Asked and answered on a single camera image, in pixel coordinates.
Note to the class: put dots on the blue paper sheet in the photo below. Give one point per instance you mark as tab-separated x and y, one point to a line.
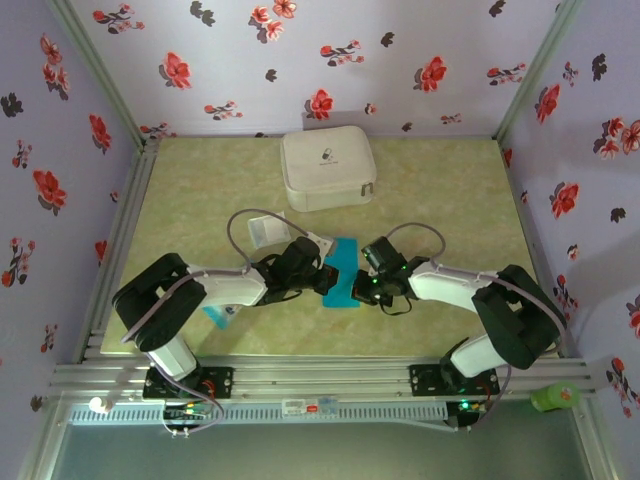
345	255

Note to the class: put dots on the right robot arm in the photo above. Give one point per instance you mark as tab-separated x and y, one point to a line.
450	285

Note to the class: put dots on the clear plastic packet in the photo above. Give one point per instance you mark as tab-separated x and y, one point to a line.
267	230

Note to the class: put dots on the blue snack packet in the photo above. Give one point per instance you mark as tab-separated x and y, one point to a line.
222	315

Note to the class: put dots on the white zippered pouch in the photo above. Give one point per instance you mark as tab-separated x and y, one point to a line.
327	165

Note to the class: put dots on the white label sticker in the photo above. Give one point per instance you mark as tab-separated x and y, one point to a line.
300	406

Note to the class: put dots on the green bottle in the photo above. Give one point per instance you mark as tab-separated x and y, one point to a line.
555	397

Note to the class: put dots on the small white bottle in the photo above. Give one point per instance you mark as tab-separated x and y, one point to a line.
100	404

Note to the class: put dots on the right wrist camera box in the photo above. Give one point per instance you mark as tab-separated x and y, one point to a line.
382	252

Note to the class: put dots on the aluminium frame rail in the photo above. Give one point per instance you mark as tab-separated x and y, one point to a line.
320	375

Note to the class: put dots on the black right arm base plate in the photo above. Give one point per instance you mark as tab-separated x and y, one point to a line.
425	380

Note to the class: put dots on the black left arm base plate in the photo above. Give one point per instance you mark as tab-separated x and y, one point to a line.
220	382

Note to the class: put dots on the aluminium side rail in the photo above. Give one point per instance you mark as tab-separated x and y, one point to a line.
120	240
530	235

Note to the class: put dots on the aluminium frame post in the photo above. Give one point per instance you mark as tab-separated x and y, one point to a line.
100	75
540	70

